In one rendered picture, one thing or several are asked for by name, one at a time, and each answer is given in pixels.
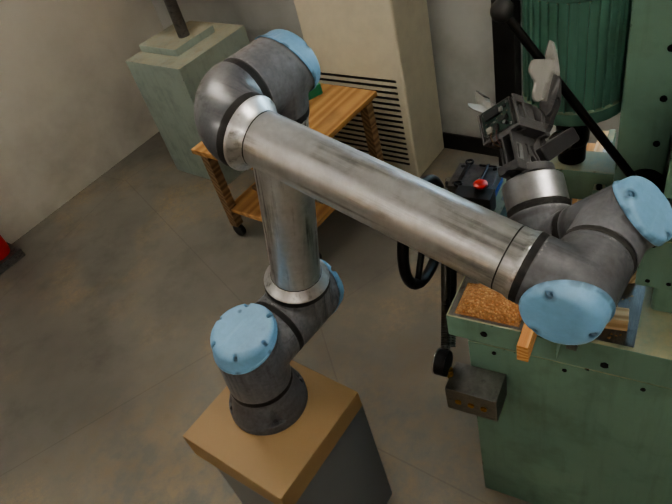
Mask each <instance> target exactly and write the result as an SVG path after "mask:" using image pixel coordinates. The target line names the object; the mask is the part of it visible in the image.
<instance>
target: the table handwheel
mask: <svg viewBox="0 0 672 504"><path fill-rule="evenodd" d="M421 179H423V180H425V181H428V182H430V183H432V184H434V185H436V186H439V187H441V188H444V187H445V186H444V184H443V182H442V180H441V179H440V178H439V177H438V176H436V175H433V174H428V175H425V176H423V177H421ZM424 256H425V255H424V254H422V253H420V252H418V259H417V267H416V273H415V278H414V277H413V275H412V273H411V269H410V263H409V247H408V246H406V245H404V244H402V243H400V242H398V241H397V263H398V269H399V274H400V277H401V279H402V281H403V283H404V284H405V285H406V286H407V287H408V288H410V289H413V290H417V289H420V288H422V287H424V286H425V285H426V284H427V283H428V282H429V281H430V279H431V278H432V276H433V275H434V273H435V271H436V269H437V266H438V264H439V262H438V261H436V260H434V259H432V258H429V260H428V263H427V265H426V267H425V269H424V270H423V262H424ZM422 270H423V272H422Z"/></svg>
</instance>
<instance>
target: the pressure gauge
mask: <svg viewBox="0 0 672 504"><path fill-rule="evenodd" d="M452 362H453V353H452V351H449V350H445V349H441V348H438V349H437V350H436V352H435V354H434V357H433V360H432V373H433V374H434V375H435V374H436V375H439V376H443V377H446V376H447V378H448V379H449V377H453V375H454V373H453V368H452V367H451V366H452Z"/></svg>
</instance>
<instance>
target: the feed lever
mask: <svg viewBox="0 0 672 504"><path fill-rule="evenodd" d="M513 14H514V5H513V3H512V1H511V0H496V1H495V2H494V3H493V4H492V5H491V8H490V15H491V18H492V19H493V20H494V21H495V22H497V23H506V24H507V26H508V27H509V28H510V30H511V31H512V32H513V33H514V35H515V36H516V37H517V38H518V40H519V41H520V42H521V44H522V45H523V46H524V47H525V49H526V50H527V51H528V52H529V54H530V55H531V56H532V57H533V59H545V57H544V55H543V54H542V53H541V51H540V50H539V49H538V48H537V46H536V45H535V44H534V42H533V41H532V40H531V39H530V37H529V36H528V35H527V33H526V32H525V31H524V30H523V28H522V27H521V26H520V24H519V23H518V22H517V21H516V19H515V18H514V17H513ZM561 93H562V96H563V97H564V98H565V99H566V101H567V102H568V103H569V105H570V106H571V107H572V108H573V110H574V111H575V112H576V113H577V115H578V116H579V117H580V118H581V120H582V121H583V122H584V124H585V125H586V126H587V127H588V129H589V130H590V131H591V132H592V134H593V135H594V136H595V138H596V139H597V140H598V141H599V143H600V144H601V145H602V146H603V148H604V149H605V150H606V152H607V153H608V154H609V155H610V157H611V158H612V159H613V160H614V162H615V163H616V164H617V166H618V167H619V168H620V169H621V171H622V172H623V173H624V174H625V176H626V177H630V176H641V177H644V178H646V179H648V180H650V181H651V182H652V183H654V184H655V185H656V186H657V187H658V188H659V189H660V191H661V192H662V193H663V194H664V190H665V184H666V180H665V178H664V177H663V175H662V174H660V173H659V172H657V171H655V170H652V169H639V170H636V171H633V169H632V168H631V167H630V166H629V164H628V163H627V162H626V160H625V159H624V158H623V157H622V155H621V154H620V153H619V151H618V150H617V149H616V148H615V146H614V145H613V144H612V142H611V141H610V140H609V139H608V137H607V136H606V135H605V134H604V132H603V131H602V130H601V128H600V127H599V126H598V125H597V123H596V122H595V121H594V119H593V118H592V117H591V116H590V114H589V113H588V112H587V110H586V109H585V108H584V107H583V105H582V104H581V103H580V101H579V100H578V99H577V98H576V96H575V95H574V94H573V92H572V91H571V90H570V89H569V87H568V86H567V85H566V83H565V82H564V81H563V80H562V78H561Z"/></svg>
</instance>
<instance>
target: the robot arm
mask: <svg viewBox="0 0 672 504"><path fill-rule="evenodd" d="M528 73H529V75H530V76H531V78H532V80H533V82H534V85H533V90H532V99H533V101H534V102H539V101H540V104H539V107H540V108H541V109H540V108H537V107H536V106H533V105H532V104H529V103H526V102H524V99H523V96H520V95H517V94H514V93H512V94H511V95H512V97H509V96H508V97H506V98H505V99H503V100H502V101H500V102H499V103H497V104H493V103H491V101H490V99H489V97H487V96H486V95H484V94H482V93H481V92H479V91H477V90H476V92H475V97H476V102H477V104H472V103H468V107H469V108H470V109H472V110H473V111H475V112H477V113H480V114H481V116H480V115H478V116H477V118H478V123H479V128H480V133H481V138H482V143H483V146H485V147H489V148H493V149H497V150H500V154H501V159H502V164H503V166H501V167H499V168H497V169H498V174H499V177H502V178H506V183H505V184H504V185H503V187H502V193H503V198H504V203H505V207H506V212H507V217H508V218H507V217H505V216H502V215H500V214H498V213H496V212H494V211H491V210H489V209H487V208H485V207H483V206H480V205H478V204H476V203H474V202H472V201H469V200H467V199H465V198H463V197H461V196H458V195H456V194H454V193H452V192H450V191H447V190H445V189H443V188H441V187H439V186H436V185H434V184H432V183H430V182H428V181H425V180H423V179H421V178H419V177H417V176H414V175H412V174H410V173H408V172H406V171H403V170H401V169H399V168H397V167H395V166H392V165H390V164H388V163H386V162H384V161H381V160H379V159H377V158H375V157H373V156H370V155H368V154H366V153H364V152H362V151H359V150H357V149H355V148H353V147H351V146H348V145H346V144H344V143H342V142H340V141H337V140H335V139H333V138H331V137H329V136H326V135H324V134H322V133H320V132H318V131H315V130H313V129H311V128H309V119H308V117H309V113H310V112H309V98H308V94H309V91H312V90H313V89H315V88H316V85H317V84H318V82H319V80H320V76H321V71H320V66H319V62H318V60H317V58H316V56H315V54H314V52H313V51H312V49H311V48H310V47H309V46H308V45H307V44H306V42H305V41H304V40H303V39H302V38H300V37H299V36H298V35H296V34H294V33H293V32H290V31H288V30H284V29H275V30H272V31H270V32H268V33H266V34H264V35H260V36H258V37H257V38H255V40H254V41H253V42H251V43H250V44H248V45H246V46H245V47H243V48H242V49H240V50H239V51H237V52H236V53H234V54H233V55H231V56H229V57H228V58H226V59H225V60H223V61H222V62H219V63H218V64H216V65H215V66H213V67H212V68H211V69H210V70H209V71H208V72H207V73H206V74H205V76H204V77H203V78H202V80H201V82H200V84H199V86H198V89H197V91H196V96H195V102H194V118H195V123H196V127H197V130H198V134H199V136H200V138H201V140H202V142H203V144H204V145H205V147H206V148H207V150H208V151H209V152H210V153H211V154H212V155H213V156H214V157H215V158H216V159H217V160H218V161H220V162H221V163H223V164H225V165H227V166H228V167H230V168H232V169H234V170H237V171H245V170H248V169H251V168H252V167H253V171H254V177H255V182H256V188H257V194H258V200H259V205H260V211H261V217H262V223H263V229H264V234H265V240H266V246H267V252H268V257H269V263H270V265H269V266H268V268H267V269H266V272H265V274H264V286H265V291H266V292H265V294H264V295H263V296H262V297H261V298H260V299H259V300H258V301H257V302H256V303H250V305H246V304H241V305H238V306H235V307H233V308H231V309H229V310H228V311H226V312H225V313H224V314H223V315H222V316H221V317H220V319H219V320H218V321H216V323H215V325H214V327H213V329H212V332H211V336H210V344H211V349H212V352H213V357H214V360H215V362H216V364H217V365H218V367H219V369H220V371H221V373H222V376H223V378H224V380H225V382H226V384H227V386H228V388H229V391H230V397H229V409H230V413H231V415H232V417H233V419H234V421H235V423H236V424H237V425H238V426H239V427H240V428H241V429H242V430H244V431H245V432H247V433H250V434H253V435H260V436H265V435H272V434H276V433H279V432H281V431H283V430H285V429H287V428H289V427H290V426H291V425H293V424H294V423H295V422H296V421H297V420H298V419H299V418H300V416H301V415H302V413H303V411H304V409H305V407H306V404H307V399H308V393H307V388H306V385H305V382H304V380H303V378H302V376H301V375H300V374H299V372H298V371H296V370H295V369H294V368H293V367H291V366H290V361H291V360H292V359H293V358H294V357H295V355H296V354H297V353H298V352H299V351H300V350H301V349H302V347H303V346H304V345H305V344H306V343H307V342H308V341H309V339H310V338H311V337H312V336H313V335H314V334H315V333H316V332H317V331H318V329H319V328H320V327H321V326H322V325H323V324H324V323H325V322H326V320H327V319H328V318H329V317H330V316H331V315H332V314H333V313H334V312H335V311H336V310H337V308H338V306H339V305H340V303H341V302H342V300H343V297H344V295H343V294H344V287H343V283H342V281H341V279H340V277H339V275H338V274H337V272H336V271H332V270H331V266H330V265H329V264H328V263H327V262H325V261H324V260H322V259H320V258H319V245H318V232H317V220H316V207H315V199H316V200H318V201H320V202H322V203H324V204H326V205H328V206H330V207H332V208H334V209H336V210H338V211H339V212H341V213H343V214H345V215H347V216H349V217H351V218H353V219H355V220H357V221H359V222H361V223H363V224H365V225H367V226H369V227H371V228H373V229H375V230H377V231H379V232H381V233H383V234H385V235H387V236H389V237H391V238H392V239H394V240H396V241H398V242H400V243H402V244H404V245H406V246H408V247H410V248H412V249H414V250H416V251H418V252H420V253H422V254H424V255H426V256H428V257H430V258H432V259H434V260H436V261H438V262H440V263H442V264H444V265H445V266H447V267H449V268H451V269H453V270H455V271H457V272H459V273H461V274H463V275H465V276H467V277H469V278H471V279H473V280H475V281H477V282H479V283H481V284H483V285H485V286H487V287H489V288H491V289H493V290H495V291H497V292H498V293H500V294H502V295H503V296H504V297H505V298H506V299H508V300H510V301H512V302H514V303H515V304H518V305H519V311H520V315H521V318H522V320H523V321H524V323H525V324H526V325H527V326H528V327H529V328H530V329H532V330H533V331H534V332H535V333H536V334H537V335H539V336H540V337H542V338H544V339H546V340H549V341H551V342H554V343H558V344H563V345H581V344H585V343H588V342H591V341H593V340H594V339H596V338H597V337H598V336H599V335H600V334H601V333H602V331H603V330H604V328H605V326H606V325H607V324H608V323H609V322H610V321H611V319H612V318H613V317H614V314H615V311H616V306H617V304H618V302H619V300H620V299H621V297H622V295H623V293H624V291H625V289H626V287H627V285H628V283H629V281H630V279H631V277H632V276H633V275H634V273H635V272H636V270H637V268H638V266H639V264H640V262H641V260H642V258H643V256H644V254H645V252H646V251H647V250H648V249H650V248H652V247H654V246H658V247H659V246H662V245H663V244H664V243H665V242H667V241H669V240H670V239H671V238H672V208H671V206H670V204H669V202H668V200H667V198H666V197H665V195H664V194H663V193H662V192H661V191H660V189H659V188H658V187H657V186H656V185H655V184H654V183H652V182H651V181H650V180H648V179H646V178H644V177H641V176H630V177H627V178H625V179H622V180H620V181H619V180H617V181H614V182H613V184H612V185H610V186H608V187H606V188H604V189H602V190H600V191H598V192H596V193H594V194H592V195H590V196H588V197H586V198H584V199H582V200H580V201H578V202H576V203H574V204H572V205H571V202H570V197H569V193H568V189H567V185H566V181H565V177H564V174H563V173H562V172H561V171H558V170H555V166H554V164H553V163H552V162H550V160H552V159H553V158H555V157H556V156H558V155H559V154H563V153H565V152H567V151H568V150H569V149H570V148H571V146H572V145H573V144H575V143H576V142H577V141H579V139H580V138H579V136H578V134H577V132H576V130H575V129H574V128H573V127H570V128H569V129H567V130H565V131H563V130H560V131H556V132H554V133H553V134H551V136H550V131H551V130H552V128H553V124H554V119H555V117H556V115H557V113H558V110H559V107H560V104H561V96H562V93H561V77H560V66H559V60H558V55H557V51H556V47H555V44H554V42H553V41H551V40H549V41H548V44H547V48H546V51H545V59H533V60H532V61H531V62H530V64H529V68H528ZM482 125H483V127H482ZM483 130H484V132H483ZM484 135H485V137H484ZM547 138H548V140H547V141H546V140H545V139H547ZM272 403H273V404H272Z"/></svg>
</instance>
